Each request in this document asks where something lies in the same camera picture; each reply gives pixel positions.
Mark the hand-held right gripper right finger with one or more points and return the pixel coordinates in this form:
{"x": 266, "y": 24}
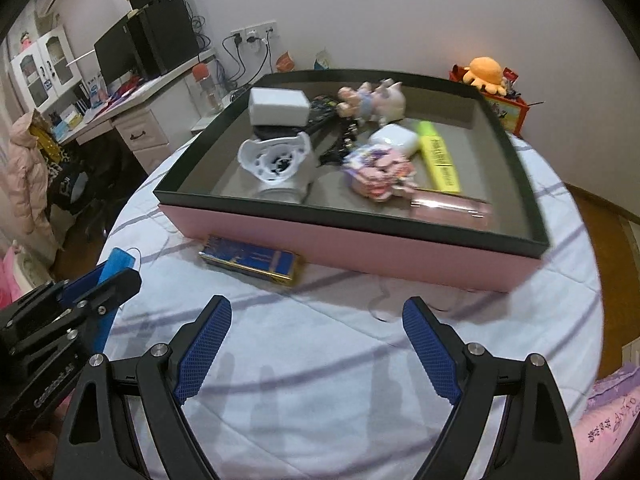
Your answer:
{"x": 432, "y": 355}

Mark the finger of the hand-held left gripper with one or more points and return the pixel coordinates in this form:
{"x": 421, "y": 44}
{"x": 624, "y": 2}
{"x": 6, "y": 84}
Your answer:
{"x": 82, "y": 284}
{"x": 117, "y": 285}

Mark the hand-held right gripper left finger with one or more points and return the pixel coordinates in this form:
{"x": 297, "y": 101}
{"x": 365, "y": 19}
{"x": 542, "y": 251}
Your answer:
{"x": 202, "y": 350}

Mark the blue and gold box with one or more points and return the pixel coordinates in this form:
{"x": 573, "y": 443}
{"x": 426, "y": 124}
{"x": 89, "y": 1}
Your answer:
{"x": 250, "y": 260}

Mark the pink box with black rim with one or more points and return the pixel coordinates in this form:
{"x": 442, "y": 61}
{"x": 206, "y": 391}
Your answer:
{"x": 350, "y": 250}

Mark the pink building block figure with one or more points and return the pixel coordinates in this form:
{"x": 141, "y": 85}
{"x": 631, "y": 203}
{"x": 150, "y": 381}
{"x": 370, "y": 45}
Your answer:
{"x": 380, "y": 170}

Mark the white earbuds case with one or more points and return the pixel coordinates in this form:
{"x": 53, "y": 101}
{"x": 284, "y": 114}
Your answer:
{"x": 395, "y": 137}

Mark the white rectangular box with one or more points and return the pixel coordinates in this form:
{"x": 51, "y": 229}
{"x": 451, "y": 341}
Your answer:
{"x": 278, "y": 106}

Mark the pink pig doll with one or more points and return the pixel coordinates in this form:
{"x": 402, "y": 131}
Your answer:
{"x": 380, "y": 102}

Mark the black remote control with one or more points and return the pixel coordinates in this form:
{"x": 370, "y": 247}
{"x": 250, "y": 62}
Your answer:
{"x": 322, "y": 110}

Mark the black office chair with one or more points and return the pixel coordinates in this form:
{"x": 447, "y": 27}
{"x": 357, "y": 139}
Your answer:
{"x": 100, "y": 185}

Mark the pink padded jacket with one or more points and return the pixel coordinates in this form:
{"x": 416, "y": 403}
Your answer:
{"x": 30, "y": 185}

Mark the white desk with drawers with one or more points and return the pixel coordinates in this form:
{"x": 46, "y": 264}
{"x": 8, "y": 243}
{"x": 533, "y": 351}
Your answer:
{"x": 145, "y": 130}

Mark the pink printed blanket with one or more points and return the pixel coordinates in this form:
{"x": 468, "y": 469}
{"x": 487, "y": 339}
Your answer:
{"x": 615, "y": 425}

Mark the yellow highlighter pen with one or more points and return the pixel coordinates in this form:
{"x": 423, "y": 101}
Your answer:
{"x": 440, "y": 157}

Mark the clear bottle with red cap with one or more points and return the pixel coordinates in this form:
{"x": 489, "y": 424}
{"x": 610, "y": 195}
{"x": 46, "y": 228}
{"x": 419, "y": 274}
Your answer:
{"x": 207, "y": 90}

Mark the white glass-door cabinet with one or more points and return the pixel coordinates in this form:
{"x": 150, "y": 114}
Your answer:
{"x": 45, "y": 70}

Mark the black computer monitor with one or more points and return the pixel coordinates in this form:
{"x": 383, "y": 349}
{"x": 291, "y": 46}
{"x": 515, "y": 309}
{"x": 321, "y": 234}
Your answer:
{"x": 115, "y": 52}

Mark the small doll figure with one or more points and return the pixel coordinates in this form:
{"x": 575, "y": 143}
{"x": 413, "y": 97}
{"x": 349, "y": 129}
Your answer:
{"x": 25, "y": 42}

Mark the large black speaker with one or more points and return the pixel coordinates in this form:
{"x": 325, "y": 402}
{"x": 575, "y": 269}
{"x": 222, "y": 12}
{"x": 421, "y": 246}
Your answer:
{"x": 165, "y": 35}

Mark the red printed storage box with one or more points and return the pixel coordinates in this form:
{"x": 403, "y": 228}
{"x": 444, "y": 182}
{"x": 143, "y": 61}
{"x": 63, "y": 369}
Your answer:
{"x": 510, "y": 112}

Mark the orange snack bag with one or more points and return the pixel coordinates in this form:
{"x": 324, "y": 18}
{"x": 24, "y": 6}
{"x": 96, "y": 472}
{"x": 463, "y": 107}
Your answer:
{"x": 285, "y": 62}

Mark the snack packets in storage box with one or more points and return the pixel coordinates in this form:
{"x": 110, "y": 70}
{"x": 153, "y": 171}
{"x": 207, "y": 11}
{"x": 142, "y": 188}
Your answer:
{"x": 511, "y": 82}

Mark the orange octopus plush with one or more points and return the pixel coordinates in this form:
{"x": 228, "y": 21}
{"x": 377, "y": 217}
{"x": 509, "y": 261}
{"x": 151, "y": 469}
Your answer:
{"x": 484, "y": 72}

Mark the blue and white bag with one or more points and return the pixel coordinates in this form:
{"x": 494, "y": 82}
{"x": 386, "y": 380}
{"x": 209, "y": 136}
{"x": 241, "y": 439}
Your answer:
{"x": 322, "y": 60}

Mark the white wall power outlet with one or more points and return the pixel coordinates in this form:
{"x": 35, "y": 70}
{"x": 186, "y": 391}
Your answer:
{"x": 255, "y": 32}

